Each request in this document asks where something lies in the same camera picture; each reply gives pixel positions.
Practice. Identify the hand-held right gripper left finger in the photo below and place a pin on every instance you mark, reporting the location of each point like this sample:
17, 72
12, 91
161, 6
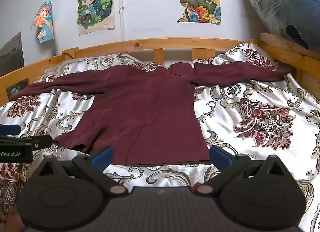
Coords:
103, 159

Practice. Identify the curled cartoon wall poster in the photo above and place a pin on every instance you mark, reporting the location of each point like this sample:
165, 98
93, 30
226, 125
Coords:
43, 22

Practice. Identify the white wall pipe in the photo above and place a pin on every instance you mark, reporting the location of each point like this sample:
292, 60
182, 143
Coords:
122, 4

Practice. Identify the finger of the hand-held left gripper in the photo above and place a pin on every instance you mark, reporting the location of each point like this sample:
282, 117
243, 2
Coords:
10, 129
37, 143

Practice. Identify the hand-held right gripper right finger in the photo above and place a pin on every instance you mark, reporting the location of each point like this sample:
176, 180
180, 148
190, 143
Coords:
219, 155

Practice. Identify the plastic-wrapped bedding bundle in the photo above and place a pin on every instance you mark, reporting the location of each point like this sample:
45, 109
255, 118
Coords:
287, 4

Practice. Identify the floral satin bed sheet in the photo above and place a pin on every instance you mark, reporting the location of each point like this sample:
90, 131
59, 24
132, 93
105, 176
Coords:
260, 119

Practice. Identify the cartoon character wall poster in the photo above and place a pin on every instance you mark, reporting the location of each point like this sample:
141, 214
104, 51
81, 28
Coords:
96, 4

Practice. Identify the dark framed wall panel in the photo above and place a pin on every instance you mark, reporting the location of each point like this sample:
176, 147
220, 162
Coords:
11, 55

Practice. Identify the wooden bed frame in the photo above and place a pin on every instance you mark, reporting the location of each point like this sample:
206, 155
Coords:
155, 45

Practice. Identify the maroon long-sleeve shirt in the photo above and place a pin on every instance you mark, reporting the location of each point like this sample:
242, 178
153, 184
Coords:
147, 112

